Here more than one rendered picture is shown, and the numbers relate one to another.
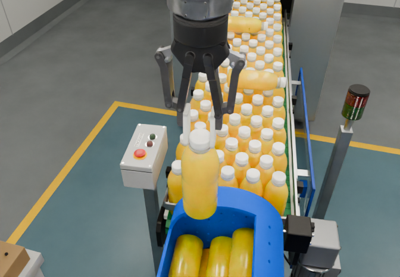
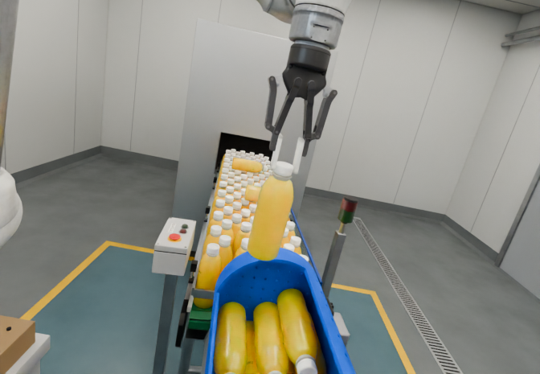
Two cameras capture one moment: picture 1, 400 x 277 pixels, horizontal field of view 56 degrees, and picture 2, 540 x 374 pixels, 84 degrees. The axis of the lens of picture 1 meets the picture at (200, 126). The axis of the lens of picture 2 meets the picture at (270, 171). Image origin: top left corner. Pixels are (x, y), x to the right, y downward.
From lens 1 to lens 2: 0.36 m
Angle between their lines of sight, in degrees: 29
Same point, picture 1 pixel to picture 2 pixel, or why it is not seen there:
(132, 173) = (165, 255)
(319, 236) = not seen: hidden behind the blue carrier
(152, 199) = (170, 296)
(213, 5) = (332, 33)
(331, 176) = (329, 277)
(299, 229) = not seen: hidden behind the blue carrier
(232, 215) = (275, 281)
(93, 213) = (67, 351)
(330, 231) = (338, 321)
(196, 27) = (315, 49)
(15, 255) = (21, 330)
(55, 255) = not seen: outside the picture
